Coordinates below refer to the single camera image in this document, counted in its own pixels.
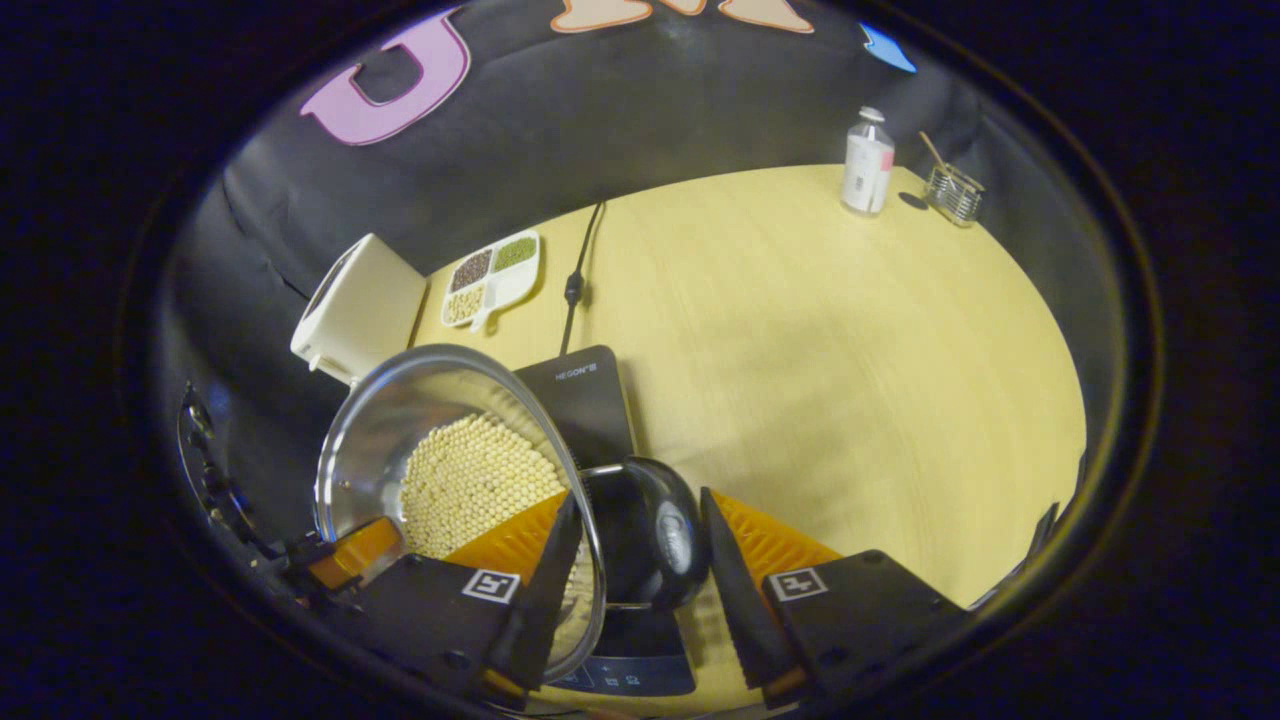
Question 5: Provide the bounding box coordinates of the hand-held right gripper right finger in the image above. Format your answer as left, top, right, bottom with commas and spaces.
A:
698, 487, 971, 706

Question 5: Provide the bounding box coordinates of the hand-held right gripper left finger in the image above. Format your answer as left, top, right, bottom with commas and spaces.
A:
355, 490, 586, 706

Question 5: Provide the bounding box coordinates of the steel pot with black handles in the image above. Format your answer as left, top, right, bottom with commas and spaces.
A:
313, 344, 713, 686

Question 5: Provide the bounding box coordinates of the pile of yellow soybeans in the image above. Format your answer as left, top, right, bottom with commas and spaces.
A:
400, 413, 569, 561

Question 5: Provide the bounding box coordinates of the black induction cooktop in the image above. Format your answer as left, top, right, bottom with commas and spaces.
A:
512, 345, 698, 698

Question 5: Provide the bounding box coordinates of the white toaster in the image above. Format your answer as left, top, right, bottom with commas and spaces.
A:
290, 233, 428, 388

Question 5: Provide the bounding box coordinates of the white divided plate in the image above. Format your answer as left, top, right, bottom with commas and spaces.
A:
440, 229, 542, 334

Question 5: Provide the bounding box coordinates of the clear bottle with pink label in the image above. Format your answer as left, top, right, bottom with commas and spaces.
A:
840, 106, 896, 217

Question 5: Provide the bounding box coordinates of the black power cable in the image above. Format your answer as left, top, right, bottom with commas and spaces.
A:
558, 200, 607, 356

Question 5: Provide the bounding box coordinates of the metal wire holder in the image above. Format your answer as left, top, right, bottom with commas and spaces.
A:
925, 163, 986, 228

